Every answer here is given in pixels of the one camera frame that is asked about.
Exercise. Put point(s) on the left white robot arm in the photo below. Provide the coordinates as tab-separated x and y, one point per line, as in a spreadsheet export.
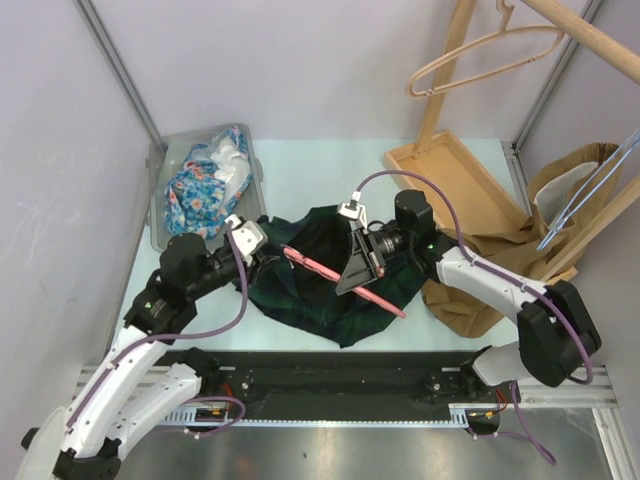
91	438

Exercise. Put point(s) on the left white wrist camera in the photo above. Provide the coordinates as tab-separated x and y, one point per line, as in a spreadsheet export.
248	238

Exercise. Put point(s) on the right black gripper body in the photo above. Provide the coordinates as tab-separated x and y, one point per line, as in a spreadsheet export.
393	242

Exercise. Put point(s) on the dark green garment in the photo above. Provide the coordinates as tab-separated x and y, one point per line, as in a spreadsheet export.
299	298

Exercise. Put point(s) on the grey plastic bin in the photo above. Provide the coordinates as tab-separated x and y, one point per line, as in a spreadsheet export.
164	163

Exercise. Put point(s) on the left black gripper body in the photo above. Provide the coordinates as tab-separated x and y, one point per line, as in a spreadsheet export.
258	260

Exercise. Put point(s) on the blue floral garment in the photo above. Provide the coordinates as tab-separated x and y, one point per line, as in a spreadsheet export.
208	185

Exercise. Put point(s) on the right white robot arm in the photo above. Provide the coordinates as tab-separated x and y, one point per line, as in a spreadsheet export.
556	334

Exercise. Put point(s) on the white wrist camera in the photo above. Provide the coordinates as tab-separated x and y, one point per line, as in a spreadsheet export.
354	212
248	238

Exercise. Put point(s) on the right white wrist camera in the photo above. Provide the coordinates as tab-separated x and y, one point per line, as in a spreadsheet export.
354	212

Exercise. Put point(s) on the pink plastic hanger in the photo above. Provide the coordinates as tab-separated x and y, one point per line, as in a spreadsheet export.
329	274

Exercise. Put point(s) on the light blue wire hanger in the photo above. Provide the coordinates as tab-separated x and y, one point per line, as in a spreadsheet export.
580	200

